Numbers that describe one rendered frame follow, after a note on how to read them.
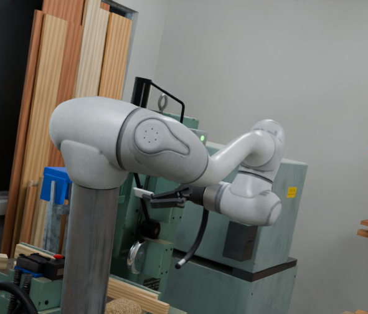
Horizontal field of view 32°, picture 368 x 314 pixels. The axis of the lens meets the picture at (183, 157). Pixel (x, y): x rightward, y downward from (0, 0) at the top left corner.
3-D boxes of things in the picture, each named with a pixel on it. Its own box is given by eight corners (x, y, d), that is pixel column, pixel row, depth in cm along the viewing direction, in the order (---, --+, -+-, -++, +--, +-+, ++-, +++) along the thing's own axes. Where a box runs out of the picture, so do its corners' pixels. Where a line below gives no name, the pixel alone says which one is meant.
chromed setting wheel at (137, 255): (121, 275, 212) (129, 238, 211) (141, 270, 223) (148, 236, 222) (129, 277, 211) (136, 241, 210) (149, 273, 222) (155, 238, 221)
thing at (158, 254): (135, 271, 219) (142, 237, 219) (146, 268, 226) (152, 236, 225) (158, 279, 215) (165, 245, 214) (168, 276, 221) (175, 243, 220)
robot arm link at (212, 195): (235, 200, 183) (217, 195, 186) (232, 176, 178) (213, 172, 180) (221, 221, 178) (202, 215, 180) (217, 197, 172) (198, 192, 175)
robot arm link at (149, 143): (218, 136, 131) (162, 122, 136) (187, 108, 115) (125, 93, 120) (197, 196, 129) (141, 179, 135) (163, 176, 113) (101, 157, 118)
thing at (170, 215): (149, 217, 220) (157, 176, 219) (162, 216, 228) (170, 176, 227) (169, 223, 216) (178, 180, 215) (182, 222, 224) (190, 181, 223)
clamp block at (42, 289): (2, 296, 194) (7, 268, 193) (33, 290, 206) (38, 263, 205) (38, 312, 187) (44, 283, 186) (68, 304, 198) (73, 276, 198)
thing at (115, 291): (25, 264, 222) (27, 253, 222) (29, 263, 224) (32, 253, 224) (164, 318, 195) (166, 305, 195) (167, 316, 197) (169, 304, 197)
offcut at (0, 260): (4, 265, 216) (6, 253, 215) (5, 269, 212) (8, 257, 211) (-8, 265, 214) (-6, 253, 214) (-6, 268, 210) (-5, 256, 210)
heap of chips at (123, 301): (96, 310, 189) (98, 298, 189) (122, 303, 202) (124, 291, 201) (120, 320, 185) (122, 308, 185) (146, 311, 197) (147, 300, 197)
